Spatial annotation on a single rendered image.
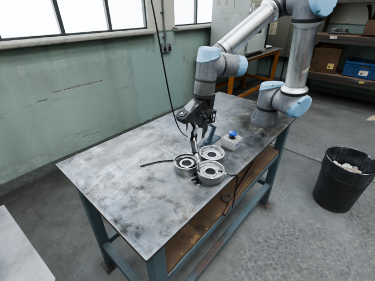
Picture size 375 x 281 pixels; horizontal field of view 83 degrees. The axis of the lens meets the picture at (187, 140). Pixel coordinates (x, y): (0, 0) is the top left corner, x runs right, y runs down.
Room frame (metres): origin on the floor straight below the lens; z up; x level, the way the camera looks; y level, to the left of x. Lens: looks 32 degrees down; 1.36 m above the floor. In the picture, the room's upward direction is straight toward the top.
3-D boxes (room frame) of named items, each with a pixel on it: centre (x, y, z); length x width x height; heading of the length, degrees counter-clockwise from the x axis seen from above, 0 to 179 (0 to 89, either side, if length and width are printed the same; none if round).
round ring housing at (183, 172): (0.67, 0.00, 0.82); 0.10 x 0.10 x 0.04
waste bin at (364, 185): (1.22, -1.19, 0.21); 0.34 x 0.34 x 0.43
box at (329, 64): (3.61, -2.26, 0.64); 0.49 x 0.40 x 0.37; 53
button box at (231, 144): (0.84, -0.21, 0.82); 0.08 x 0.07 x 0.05; 138
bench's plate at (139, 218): (0.94, -0.07, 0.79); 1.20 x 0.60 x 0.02; 138
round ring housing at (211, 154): (0.73, -0.10, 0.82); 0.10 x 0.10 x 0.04
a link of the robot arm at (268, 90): (1.08, -0.44, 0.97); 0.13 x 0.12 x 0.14; 26
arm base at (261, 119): (1.08, -0.44, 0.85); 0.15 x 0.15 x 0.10
